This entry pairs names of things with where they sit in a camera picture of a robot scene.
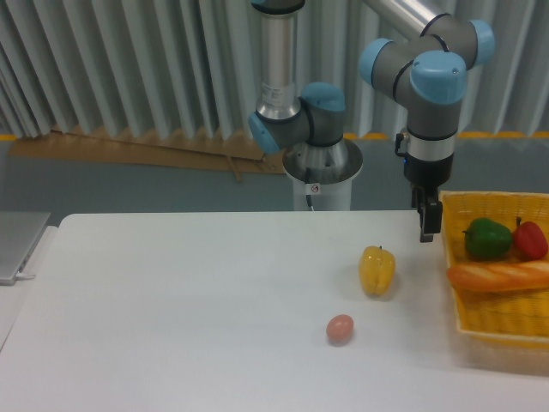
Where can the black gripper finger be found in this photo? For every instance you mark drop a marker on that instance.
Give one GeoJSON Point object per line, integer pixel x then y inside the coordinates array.
{"type": "Point", "coordinates": [430, 210]}

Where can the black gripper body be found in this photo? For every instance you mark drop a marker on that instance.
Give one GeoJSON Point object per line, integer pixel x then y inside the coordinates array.
{"type": "Point", "coordinates": [427, 174]}

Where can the orange baguette bread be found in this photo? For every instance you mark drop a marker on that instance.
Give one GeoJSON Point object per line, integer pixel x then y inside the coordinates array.
{"type": "Point", "coordinates": [499, 277]}

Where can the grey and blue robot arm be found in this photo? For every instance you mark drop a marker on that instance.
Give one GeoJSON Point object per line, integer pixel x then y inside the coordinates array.
{"type": "Point", "coordinates": [427, 75]}

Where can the green bell pepper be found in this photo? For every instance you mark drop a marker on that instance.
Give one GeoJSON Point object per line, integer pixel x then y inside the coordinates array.
{"type": "Point", "coordinates": [487, 239]}

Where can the yellow bell pepper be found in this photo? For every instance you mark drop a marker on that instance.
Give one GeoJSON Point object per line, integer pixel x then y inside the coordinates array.
{"type": "Point", "coordinates": [376, 270]}

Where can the red bell pepper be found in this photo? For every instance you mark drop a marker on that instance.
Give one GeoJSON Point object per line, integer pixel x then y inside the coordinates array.
{"type": "Point", "coordinates": [529, 240]}

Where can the yellow woven basket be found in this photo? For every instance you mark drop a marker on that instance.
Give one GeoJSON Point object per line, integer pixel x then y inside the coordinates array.
{"type": "Point", "coordinates": [515, 318]}

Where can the brown egg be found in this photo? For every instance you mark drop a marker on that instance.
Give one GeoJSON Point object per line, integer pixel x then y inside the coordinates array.
{"type": "Point", "coordinates": [340, 329]}

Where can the brown cardboard sheet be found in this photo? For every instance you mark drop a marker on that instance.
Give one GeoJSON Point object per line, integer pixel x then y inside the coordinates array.
{"type": "Point", "coordinates": [238, 154]}

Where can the grey laptop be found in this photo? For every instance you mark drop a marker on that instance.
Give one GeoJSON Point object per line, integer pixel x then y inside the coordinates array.
{"type": "Point", "coordinates": [20, 233]}

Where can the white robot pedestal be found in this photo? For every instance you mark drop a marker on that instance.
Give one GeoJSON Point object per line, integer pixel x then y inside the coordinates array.
{"type": "Point", "coordinates": [322, 177]}

